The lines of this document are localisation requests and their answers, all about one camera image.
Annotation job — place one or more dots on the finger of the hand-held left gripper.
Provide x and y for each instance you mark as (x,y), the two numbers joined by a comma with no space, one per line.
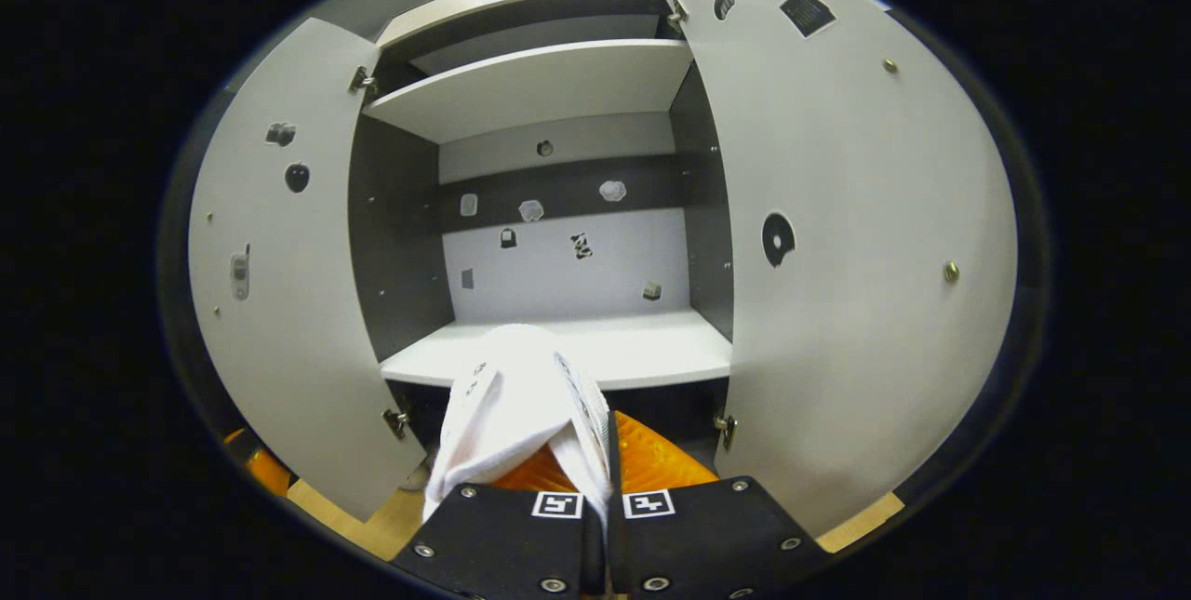
(265,470)

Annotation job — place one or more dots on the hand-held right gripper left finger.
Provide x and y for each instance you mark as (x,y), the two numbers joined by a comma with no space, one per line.
(502,535)

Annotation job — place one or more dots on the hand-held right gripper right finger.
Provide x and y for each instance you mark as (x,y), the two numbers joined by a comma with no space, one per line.
(707,535)

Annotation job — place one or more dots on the white cabinet door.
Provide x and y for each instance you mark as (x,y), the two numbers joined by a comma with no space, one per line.
(865,321)
(298,358)

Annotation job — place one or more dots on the white canvas shoe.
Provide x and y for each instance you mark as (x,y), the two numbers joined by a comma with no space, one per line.
(512,395)

